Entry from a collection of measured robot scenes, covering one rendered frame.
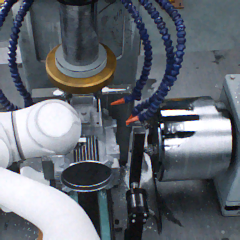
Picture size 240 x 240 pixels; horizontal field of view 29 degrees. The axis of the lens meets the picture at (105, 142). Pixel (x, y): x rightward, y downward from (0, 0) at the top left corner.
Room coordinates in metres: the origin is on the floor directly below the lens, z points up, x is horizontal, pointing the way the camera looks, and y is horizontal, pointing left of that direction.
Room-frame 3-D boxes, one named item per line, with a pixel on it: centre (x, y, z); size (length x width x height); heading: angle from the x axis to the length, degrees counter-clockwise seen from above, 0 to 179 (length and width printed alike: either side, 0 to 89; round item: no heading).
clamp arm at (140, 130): (0.72, -0.08, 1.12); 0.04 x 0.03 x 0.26; 5
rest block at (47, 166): (0.90, 0.18, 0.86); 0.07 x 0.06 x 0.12; 95
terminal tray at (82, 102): (0.88, 0.07, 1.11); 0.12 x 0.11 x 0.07; 5
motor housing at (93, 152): (0.84, 0.06, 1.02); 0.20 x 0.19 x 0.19; 5
